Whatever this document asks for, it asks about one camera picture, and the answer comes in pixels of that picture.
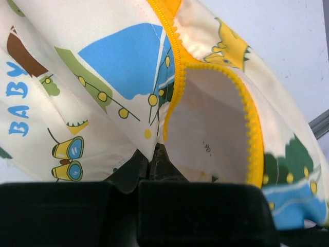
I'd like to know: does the cream printed baby jacket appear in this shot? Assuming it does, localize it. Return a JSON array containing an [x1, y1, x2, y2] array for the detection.
[[1, 1, 328, 230]]

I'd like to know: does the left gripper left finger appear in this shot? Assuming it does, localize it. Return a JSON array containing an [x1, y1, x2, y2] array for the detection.
[[1, 151, 148, 246]]

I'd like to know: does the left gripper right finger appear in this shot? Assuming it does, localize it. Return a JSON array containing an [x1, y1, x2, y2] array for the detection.
[[137, 144, 280, 246]]

